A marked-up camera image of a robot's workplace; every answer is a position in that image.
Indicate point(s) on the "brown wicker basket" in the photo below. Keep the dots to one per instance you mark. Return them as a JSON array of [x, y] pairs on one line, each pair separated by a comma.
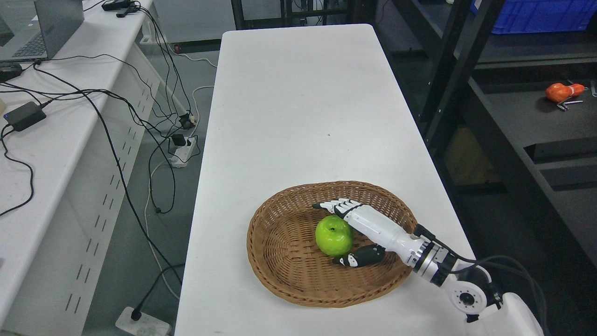
[[282, 249]]

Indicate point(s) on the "grey laptop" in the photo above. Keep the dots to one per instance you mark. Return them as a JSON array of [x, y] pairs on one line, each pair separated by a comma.
[[57, 21]]

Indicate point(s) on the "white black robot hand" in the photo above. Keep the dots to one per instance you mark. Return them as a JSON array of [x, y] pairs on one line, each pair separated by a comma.
[[378, 228]]

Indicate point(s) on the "green apple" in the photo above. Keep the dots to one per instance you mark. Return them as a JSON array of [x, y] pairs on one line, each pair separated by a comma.
[[334, 236]]

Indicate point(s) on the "orange toy on shelf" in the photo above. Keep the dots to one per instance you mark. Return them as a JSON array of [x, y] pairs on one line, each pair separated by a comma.
[[559, 93]]

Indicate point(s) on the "black power adapter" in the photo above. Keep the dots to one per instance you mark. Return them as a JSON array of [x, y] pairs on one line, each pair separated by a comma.
[[24, 116]]

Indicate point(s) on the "blue storage bin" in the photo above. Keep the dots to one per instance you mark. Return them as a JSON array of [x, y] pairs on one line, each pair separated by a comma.
[[544, 16]]

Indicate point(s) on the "white side desk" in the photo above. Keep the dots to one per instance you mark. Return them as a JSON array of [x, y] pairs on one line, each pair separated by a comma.
[[63, 186]]

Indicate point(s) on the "white power strip far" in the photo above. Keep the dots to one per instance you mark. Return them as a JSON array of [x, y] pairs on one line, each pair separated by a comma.
[[180, 149]]

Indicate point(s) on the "black computer mouse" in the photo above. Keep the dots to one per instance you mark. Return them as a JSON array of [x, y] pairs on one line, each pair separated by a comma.
[[9, 70]]

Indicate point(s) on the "white table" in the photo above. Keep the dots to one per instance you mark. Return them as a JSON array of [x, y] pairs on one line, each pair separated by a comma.
[[302, 105]]

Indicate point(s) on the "white power strip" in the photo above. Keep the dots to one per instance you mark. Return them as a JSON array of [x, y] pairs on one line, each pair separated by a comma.
[[180, 149], [147, 325]]

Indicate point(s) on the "white power strip near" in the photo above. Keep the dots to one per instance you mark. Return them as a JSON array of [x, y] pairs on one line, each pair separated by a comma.
[[147, 325]]

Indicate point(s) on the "black metal shelf rack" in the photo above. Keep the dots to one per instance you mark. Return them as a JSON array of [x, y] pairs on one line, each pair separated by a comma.
[[520, 169]]

